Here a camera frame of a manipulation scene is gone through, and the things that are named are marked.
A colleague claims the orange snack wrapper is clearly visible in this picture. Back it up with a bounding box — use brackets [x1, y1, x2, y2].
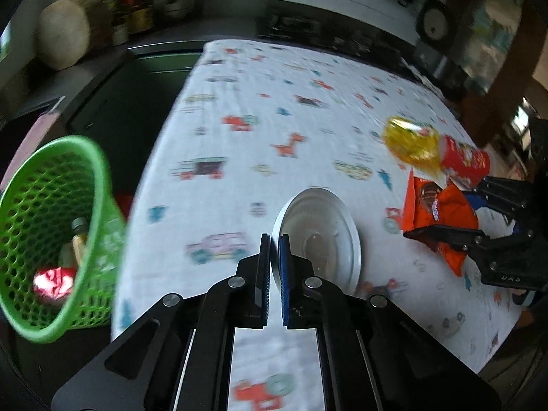
[401, 171, 478, 276]

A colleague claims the red aluminium drink can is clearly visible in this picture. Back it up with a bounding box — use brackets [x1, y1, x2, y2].
[33, 267, 77, 307]

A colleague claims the red paper cup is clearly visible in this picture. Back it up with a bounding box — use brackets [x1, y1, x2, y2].
[438, 136, 490, 188]

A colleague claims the yellow plastic snack bag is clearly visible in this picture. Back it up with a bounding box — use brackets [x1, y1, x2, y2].
[382, 116, 443, 180]

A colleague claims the white patterned tablecloth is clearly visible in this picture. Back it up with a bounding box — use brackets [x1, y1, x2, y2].
[110, 39, 524, 411]

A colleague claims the glass bottle in basket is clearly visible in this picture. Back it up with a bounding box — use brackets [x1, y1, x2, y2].
[72, 217, 88, 268]

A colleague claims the green perforated plastic basket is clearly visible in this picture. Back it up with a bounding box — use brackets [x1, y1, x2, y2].
[1, 136, 125, 343]

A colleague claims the green cabinet door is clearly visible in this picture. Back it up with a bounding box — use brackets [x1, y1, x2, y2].
[69, 49, 201, 195]

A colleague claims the black gas stove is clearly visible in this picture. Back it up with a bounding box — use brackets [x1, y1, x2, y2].
[257, 9, 414, 61]

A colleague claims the pink dish towel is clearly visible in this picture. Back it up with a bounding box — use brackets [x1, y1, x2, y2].
[1, 111, 66, 192]

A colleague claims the red cap oil bottle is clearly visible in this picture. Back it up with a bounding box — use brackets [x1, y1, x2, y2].
[126, 0, 152, 35]

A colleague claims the dark sauce bottle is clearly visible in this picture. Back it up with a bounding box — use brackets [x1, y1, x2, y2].
[109, 0, 128, 47]

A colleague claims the round wooden chopping block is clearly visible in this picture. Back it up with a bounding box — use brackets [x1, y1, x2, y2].
[36, 0, 111, 71]

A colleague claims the round black wall clock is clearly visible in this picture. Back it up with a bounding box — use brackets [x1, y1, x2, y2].
[415, 0, 455, 51]

